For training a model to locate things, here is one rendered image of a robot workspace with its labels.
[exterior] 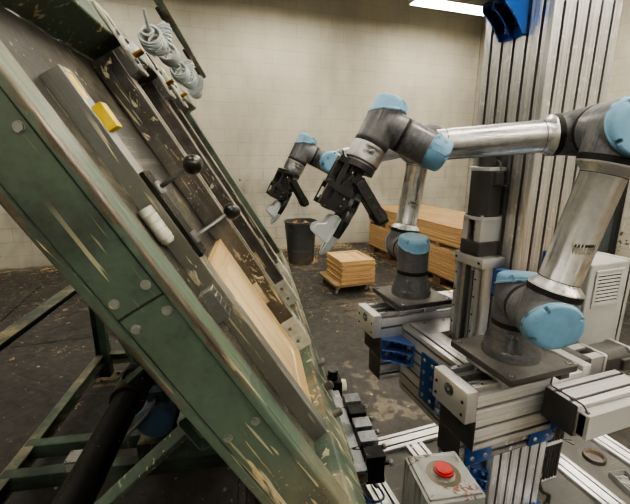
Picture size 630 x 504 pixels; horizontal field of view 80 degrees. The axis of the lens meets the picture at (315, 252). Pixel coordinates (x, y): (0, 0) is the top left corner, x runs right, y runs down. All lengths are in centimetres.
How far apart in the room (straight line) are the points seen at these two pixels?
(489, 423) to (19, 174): 111
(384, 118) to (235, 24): 591
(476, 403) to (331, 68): 628
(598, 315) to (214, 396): 128
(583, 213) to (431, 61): 703
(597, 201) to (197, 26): 611
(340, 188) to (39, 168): 50
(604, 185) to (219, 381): 81
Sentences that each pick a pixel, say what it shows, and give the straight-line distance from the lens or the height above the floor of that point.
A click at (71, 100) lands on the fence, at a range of 85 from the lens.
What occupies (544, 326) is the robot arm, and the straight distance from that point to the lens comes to 96.
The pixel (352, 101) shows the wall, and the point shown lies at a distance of 699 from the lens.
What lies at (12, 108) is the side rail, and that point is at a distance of 61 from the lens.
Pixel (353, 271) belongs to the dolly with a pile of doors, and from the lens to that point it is 440.
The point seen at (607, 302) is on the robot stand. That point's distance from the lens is 158.
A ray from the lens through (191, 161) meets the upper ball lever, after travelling 74.
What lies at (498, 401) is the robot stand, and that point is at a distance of 114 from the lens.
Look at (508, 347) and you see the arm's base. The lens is 113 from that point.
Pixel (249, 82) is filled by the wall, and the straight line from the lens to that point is 651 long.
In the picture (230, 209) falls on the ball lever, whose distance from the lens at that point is 85.
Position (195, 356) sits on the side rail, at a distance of 62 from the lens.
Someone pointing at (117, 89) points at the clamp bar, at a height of 174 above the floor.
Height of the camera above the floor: 156
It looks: 14 degrees down
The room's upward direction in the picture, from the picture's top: straight up
